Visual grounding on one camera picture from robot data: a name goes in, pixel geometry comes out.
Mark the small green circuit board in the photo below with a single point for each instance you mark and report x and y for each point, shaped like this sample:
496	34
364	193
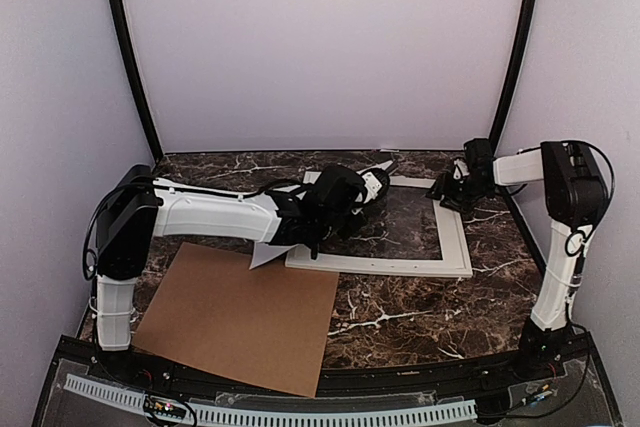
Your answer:
163	407

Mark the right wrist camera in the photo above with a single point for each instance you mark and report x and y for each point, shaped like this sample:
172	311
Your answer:
460	170

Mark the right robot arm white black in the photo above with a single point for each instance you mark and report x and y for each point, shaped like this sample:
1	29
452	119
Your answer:
577	197

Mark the dark landscape photo print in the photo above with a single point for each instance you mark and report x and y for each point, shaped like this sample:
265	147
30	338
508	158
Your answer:
264	253

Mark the white picture frame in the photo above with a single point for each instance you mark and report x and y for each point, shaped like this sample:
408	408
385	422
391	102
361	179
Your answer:
450	247

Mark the white slotted cable duct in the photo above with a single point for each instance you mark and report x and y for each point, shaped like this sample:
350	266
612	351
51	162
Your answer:
271	411

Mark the right black corner post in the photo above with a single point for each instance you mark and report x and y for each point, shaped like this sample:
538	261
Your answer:
520	40

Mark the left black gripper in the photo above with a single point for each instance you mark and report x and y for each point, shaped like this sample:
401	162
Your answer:
351	228

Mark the black corner post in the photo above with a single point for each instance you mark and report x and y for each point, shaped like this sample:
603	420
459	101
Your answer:
520	40
128	56

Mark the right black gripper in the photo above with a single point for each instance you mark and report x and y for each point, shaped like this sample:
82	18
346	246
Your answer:
444	188

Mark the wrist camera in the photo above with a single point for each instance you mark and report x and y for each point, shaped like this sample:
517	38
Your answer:
460	170
377	180

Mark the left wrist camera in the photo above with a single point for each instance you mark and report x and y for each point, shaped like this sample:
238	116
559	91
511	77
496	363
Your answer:
377	180

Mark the black front rail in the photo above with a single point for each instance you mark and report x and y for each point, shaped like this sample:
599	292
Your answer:
475	375

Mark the clear acrylic sheet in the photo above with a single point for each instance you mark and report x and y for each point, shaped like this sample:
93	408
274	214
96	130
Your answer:
401	226

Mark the brown cardboard backing board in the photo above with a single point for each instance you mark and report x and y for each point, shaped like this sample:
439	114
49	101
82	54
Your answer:
264	326

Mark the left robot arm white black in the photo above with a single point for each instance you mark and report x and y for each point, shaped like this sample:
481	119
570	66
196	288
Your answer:
276	218

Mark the white mat board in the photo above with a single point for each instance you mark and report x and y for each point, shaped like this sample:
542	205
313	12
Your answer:
445	237

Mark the left black corner post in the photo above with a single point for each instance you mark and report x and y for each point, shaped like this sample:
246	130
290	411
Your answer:
128	56

